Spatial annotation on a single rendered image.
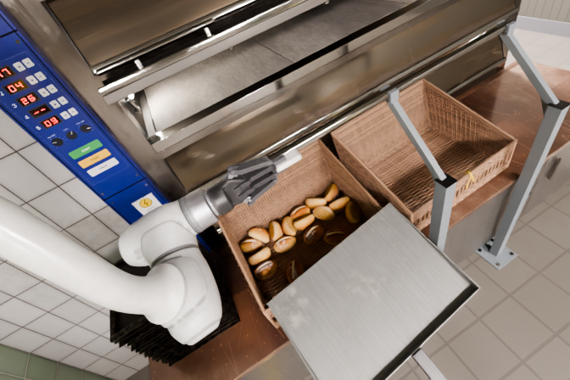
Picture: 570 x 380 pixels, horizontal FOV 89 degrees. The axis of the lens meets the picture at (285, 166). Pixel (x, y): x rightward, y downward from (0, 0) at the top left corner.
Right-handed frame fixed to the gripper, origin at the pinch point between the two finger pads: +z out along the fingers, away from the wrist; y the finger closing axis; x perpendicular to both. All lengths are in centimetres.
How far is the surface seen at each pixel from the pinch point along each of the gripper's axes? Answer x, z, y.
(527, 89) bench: -24, 143, 62
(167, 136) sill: -43, -26, 2
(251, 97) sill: -43.5, 6.8, 3.2
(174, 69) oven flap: -28.8, -12.5, -21.4
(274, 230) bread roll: -26, -9, 54
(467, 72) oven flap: -43, 122, 48
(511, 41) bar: -5, 86, 8
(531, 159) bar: 13, 85, 48
